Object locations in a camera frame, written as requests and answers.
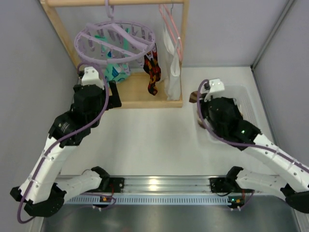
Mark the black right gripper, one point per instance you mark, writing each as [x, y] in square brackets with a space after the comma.
[208, 106]

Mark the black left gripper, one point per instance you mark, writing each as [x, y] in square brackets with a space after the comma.
[114, 94]

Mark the purple round clip hanger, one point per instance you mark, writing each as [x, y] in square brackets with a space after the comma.
[140, 37]

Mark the brown striped sock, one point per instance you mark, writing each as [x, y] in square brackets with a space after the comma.
[193, 100]

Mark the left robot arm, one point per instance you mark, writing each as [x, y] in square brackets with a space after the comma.
[41, 195]

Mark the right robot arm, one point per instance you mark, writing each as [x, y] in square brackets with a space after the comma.
[247, 137]

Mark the white cloth on hanger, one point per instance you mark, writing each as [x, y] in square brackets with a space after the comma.
[172, 67]

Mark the pink clothes hanger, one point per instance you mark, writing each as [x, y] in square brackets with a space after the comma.
[170, 24]

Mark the white plastic laundry basket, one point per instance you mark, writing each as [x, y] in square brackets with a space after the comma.
[244, 102]

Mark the mint green patterned sock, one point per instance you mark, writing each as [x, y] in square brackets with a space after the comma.
[115, 72]

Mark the aluminium corner profile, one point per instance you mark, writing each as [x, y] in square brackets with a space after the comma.
[276, 26]

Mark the wooden drying rack frame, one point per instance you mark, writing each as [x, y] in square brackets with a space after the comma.
[132, 92]

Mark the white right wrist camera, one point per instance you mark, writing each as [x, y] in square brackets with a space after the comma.
[211, 87]

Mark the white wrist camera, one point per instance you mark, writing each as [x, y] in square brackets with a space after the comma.
[91, 77]
[211, 87]

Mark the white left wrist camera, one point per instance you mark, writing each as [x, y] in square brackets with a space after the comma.
[91, 77]

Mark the aluminium mounting rail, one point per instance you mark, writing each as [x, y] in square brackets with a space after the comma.
[178, 184]

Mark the white slotted cable duct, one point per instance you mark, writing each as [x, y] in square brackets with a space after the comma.
[122, 199]

